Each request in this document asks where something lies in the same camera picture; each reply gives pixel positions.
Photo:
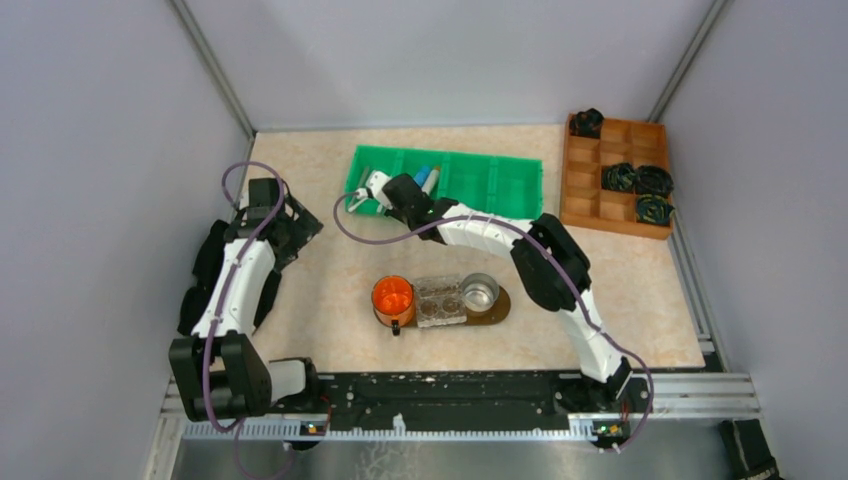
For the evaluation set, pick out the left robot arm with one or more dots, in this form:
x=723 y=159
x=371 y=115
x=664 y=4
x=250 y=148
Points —
x=218 y=372

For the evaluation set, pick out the clear glass cup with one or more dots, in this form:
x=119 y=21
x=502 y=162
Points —
x=438 y=301

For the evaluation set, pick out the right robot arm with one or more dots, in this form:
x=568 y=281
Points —
x=553 y=269

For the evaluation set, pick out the orange mug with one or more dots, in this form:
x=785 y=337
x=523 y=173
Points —
x=394 y=302

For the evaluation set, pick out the blue toothpaste tube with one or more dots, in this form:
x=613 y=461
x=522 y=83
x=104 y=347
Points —
x=421 y=175

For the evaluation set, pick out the rolled dark sock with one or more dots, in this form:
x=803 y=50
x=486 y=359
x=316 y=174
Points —
x=586 y=124
x=618 y=177
x=653 y=210
x=653 y=180

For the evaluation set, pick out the white toothpaste tube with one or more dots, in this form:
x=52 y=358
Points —
x=431 y=181

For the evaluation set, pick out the green divided plastic bin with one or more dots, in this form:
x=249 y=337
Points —
x=506 y=186

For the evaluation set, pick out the steel cup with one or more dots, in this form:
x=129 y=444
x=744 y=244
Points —
x=479 y=292

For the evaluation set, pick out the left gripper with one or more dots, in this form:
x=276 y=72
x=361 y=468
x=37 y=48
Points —
x=299 y=225

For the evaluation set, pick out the brown oval wooden tray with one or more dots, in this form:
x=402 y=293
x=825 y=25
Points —
x=494 y=316

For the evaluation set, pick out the grey toothbrush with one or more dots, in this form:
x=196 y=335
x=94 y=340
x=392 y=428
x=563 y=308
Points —
x=362 y=184

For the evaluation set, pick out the white toothbrush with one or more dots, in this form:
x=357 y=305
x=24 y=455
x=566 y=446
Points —
x=356 y=201

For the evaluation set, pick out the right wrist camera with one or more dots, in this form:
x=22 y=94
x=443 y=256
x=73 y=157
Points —
x=376 y=184

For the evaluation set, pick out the wooden compartment box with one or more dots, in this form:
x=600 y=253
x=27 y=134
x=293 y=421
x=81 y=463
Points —
x=584 y=203

